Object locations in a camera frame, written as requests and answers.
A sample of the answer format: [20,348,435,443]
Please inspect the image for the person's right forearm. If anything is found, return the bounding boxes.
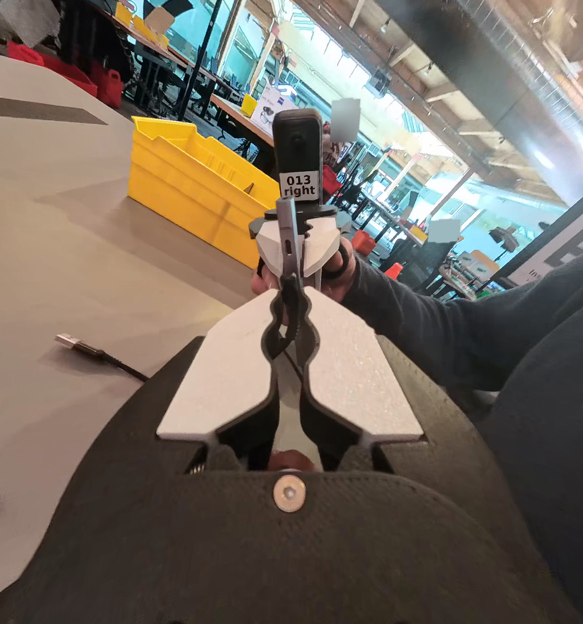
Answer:
[342,246,583,391]

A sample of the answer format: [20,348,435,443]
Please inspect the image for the black white marker sign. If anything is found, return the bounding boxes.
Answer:
[508,180,583,288]

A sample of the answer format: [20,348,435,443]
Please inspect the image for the black pole stand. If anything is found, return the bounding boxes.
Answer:
[177,0,224,120]

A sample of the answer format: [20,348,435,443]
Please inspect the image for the red plastic crates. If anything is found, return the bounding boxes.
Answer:
[6,41,125,109]

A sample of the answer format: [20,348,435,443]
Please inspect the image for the person's right hand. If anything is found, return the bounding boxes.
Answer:
[251,239,358,304]

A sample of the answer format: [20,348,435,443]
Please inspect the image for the white printed box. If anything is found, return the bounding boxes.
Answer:
[250,87,297,123]

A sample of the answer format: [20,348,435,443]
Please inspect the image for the black braided usb-c cable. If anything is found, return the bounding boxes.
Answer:
[55,272,316,382]

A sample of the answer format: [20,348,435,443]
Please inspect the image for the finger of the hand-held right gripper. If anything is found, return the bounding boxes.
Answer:
[255,220,292,287]
[301,218,342,284]

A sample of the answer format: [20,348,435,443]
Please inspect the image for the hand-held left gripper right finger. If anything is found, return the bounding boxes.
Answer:
[297,287,426,443]

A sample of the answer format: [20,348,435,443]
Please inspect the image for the grey usb hub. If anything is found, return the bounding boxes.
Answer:
[275,197,306,286]

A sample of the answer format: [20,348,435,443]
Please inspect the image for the yellow plastic bin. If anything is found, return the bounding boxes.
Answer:
[127,116,281,270]

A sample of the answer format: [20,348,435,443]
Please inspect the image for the silver ventilation duct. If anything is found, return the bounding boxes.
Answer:
[374,0,583,208]

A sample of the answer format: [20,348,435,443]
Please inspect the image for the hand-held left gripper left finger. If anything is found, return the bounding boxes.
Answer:
[155,288,287,443]

